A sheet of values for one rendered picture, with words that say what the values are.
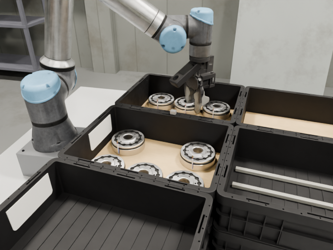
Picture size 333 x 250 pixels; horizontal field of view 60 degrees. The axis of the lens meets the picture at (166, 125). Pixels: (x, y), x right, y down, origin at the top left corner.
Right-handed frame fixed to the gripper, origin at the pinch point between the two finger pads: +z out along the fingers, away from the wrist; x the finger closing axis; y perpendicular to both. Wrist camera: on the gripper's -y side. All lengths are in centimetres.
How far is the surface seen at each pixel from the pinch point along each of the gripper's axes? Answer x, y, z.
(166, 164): -20.9, -25.0, 2.0
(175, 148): -15.8, -18.4, 2.0
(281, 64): 89, 175, 41
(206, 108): -4.4, 3.5, -0.9
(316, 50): 71, 198, 28
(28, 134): 41, -55, 15
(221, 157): -36.4, -18.8, -7.9
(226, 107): -7.6, 10.5, -0.8
